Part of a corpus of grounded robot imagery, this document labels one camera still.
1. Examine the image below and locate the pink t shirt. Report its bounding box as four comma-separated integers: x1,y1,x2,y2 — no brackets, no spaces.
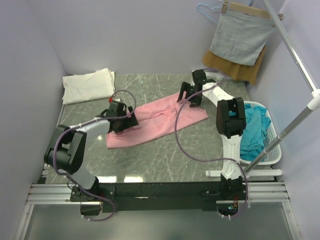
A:
105,92,209,150

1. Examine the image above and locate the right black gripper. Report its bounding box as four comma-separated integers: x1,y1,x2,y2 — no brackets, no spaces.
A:
176,82,202,108

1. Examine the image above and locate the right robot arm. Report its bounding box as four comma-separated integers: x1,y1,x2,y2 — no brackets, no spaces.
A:
174,69,247,180

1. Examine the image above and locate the black base beam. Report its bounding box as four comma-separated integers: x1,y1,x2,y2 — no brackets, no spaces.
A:
70,180,247,215

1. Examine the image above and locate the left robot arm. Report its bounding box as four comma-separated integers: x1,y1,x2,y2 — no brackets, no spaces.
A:
43,100,139,201

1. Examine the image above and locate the folded white t shirt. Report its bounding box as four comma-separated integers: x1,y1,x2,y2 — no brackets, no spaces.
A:
62,68,115,105

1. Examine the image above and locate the metal clothes rack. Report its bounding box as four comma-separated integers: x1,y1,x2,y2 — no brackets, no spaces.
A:
191,0,320,178

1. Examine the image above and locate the grey hanging cloth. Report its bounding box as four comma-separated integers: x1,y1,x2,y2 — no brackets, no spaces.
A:
209,9,275,66

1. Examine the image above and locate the blue wire hanger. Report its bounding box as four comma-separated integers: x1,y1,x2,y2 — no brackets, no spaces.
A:
196,0,254,25

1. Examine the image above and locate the white perforated laundry basket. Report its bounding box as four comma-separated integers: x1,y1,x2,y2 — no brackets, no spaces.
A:
234,100,283,166

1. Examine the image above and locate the aluminium rail frame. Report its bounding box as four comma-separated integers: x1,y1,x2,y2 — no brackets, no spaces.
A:
13,104,301,240

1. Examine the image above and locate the brown hanging cloth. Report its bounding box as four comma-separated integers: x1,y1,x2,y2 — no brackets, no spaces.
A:
202,46,267,86

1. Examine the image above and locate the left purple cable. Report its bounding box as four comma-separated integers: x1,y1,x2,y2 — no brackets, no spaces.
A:
53,89,137,222

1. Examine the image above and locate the wooden clip hanger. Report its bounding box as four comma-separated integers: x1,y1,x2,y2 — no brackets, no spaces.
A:
220,0,272,20

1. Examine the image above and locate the teal t shirt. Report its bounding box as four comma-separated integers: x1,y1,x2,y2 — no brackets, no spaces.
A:
240,103,271,162

